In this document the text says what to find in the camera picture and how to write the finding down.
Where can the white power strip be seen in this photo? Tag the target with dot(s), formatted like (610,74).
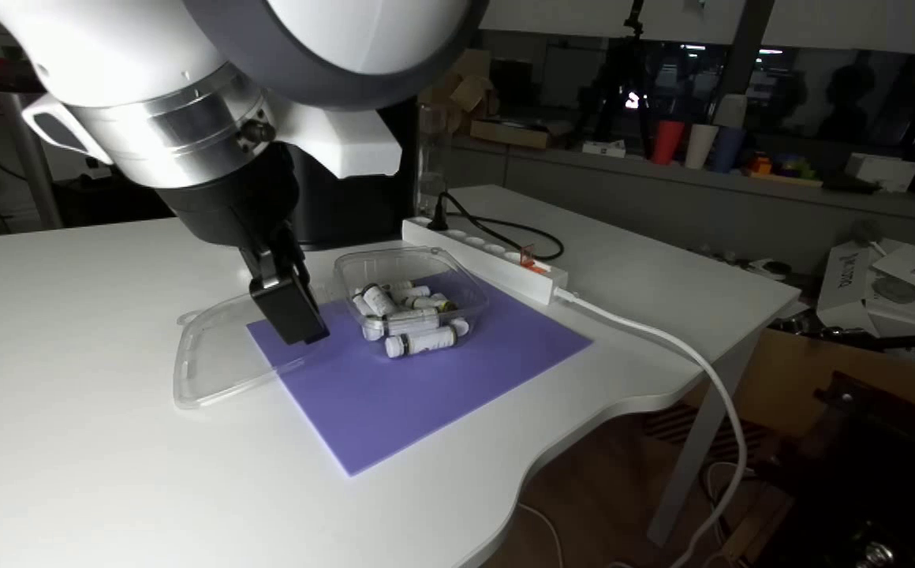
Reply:
(501,263)

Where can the blue cup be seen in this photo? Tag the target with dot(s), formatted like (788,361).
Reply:
(727,148)

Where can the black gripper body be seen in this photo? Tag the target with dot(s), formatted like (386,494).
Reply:
(233,206)

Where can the grey cabinet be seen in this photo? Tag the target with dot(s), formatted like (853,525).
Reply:
(688,206)

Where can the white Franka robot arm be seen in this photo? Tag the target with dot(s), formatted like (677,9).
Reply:
(373,43)

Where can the white plastic cylinder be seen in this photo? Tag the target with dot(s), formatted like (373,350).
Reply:
(414,319)
(432,338)
(373,330)
(427,302)
(377,302)

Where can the clear plastic container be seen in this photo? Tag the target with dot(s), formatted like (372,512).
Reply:
(445,285)

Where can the red cup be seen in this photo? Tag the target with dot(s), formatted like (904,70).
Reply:
(667,141)

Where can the purple mat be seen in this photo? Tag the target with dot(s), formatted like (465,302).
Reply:
(445,398)

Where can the white cup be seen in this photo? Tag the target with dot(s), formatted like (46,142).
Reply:
(703,145)

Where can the brown cardboard box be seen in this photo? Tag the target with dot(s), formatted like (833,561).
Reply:
(506,132)

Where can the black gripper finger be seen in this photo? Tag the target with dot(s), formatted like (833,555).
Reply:
(290,310)

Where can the white table leg with caster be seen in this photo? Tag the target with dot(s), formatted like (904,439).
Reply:
(705,431)

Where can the clear plastic lid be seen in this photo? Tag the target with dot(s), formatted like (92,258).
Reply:
(217,364)

